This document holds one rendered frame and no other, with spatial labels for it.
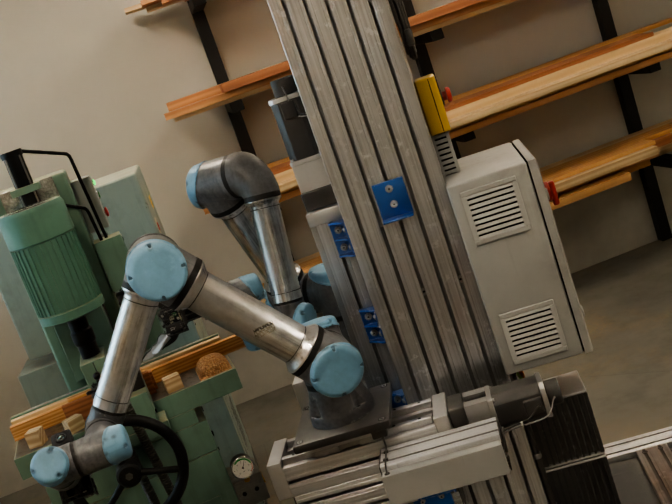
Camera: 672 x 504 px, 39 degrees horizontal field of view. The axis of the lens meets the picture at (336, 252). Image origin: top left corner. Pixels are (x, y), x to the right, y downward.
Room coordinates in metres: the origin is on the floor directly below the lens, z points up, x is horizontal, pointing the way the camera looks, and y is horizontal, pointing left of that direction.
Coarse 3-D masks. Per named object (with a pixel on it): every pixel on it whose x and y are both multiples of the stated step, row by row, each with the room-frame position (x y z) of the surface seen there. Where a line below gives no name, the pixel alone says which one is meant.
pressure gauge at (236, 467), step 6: (234, 456) 2.39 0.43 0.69; (240, 456) 2.37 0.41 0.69; (246, 456) 2.37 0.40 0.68; (234, 462) 2.36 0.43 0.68; (240, 462) 2.37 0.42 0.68; (246, 462) 2.37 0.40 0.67; (252, 462) 2.37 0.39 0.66; (234, 468) 2.36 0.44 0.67; (240, 468) 2.36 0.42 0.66; (246, 468) 2.37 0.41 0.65; (252, 468) 2.37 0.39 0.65; (234, 474) 2.36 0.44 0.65; (240, 474) 2.36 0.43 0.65; (246, 474) 2.37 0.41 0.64; (246, 480) 2.38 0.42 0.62
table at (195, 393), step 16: (192, 368) 2.57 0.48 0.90; (160, 384) 2.53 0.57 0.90; (192, 384) 2.43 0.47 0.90; (208, 384) 2.43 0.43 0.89; (224, 384) 2.43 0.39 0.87; (240, 384) 2.44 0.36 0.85; (160, 400) 2.40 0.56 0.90; (176, 400) 2.41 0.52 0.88; (192, 400) 2.42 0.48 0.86; (208, 400) 2.42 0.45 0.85; (160, 416) 2.35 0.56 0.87; (48, 432) 2.45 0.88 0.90; (80, 432) 2.36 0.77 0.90; (16, 448) 2.41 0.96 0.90; (16, 464) 2.32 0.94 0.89
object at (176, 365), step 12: (204, 348) 2.58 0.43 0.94; (216, 348) 2.59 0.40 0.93; (228, 348) 2.60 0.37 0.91; (240, 348) 2.60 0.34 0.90; (180, 360) 2.57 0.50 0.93; (192, 360) 2.58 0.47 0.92; (156, 372) 2.56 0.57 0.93; (168, 372) 2.56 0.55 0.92; (180, 372) 2.57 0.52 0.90; (60, 408) 2.50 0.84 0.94; (24, 420) 2.50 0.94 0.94; (36, 420) 2.49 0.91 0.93; (48, 420) 2.49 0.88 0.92; (60, 420) 2.50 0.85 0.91; (12, 432) 2.47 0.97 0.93; (24, 432) 2.48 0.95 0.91
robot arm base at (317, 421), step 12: (360, 384) 2.06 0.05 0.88; (312, 396) 2.05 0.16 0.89; (324, 396) 2.03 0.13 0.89; (348, 396) 2.02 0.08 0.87; (360, 396) 2.04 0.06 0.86; (312, 408) 2.05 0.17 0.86; (324, 408) 2.02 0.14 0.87; (336, 408) 2.01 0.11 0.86; (348, 408) 2.01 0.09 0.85; (360, 408) 2.02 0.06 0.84; (372, 408) 2.05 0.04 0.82; (312, 420) 2.05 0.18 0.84; (324, 420) 2.02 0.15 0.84; (336, 420) 2.01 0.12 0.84; (348, 420) 2.01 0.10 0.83
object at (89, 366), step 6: (102, 348) 2.59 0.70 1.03; (102, 354) 2.52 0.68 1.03; (84, 360) 2.53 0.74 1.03; (90, 360) 2.50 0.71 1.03; (96, 360) 2.49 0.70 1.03; (102, 360) 2.49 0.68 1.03; (84, 366) 2.48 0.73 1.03; (90, 366) 2.49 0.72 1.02; (96, 366) 2.49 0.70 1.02; (102, 366) 2.49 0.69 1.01; (84, 372) 2.48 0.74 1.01; (90, 372) 2.48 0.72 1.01; (90, 378) 2.48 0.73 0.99; (90, 384) 2.48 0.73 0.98
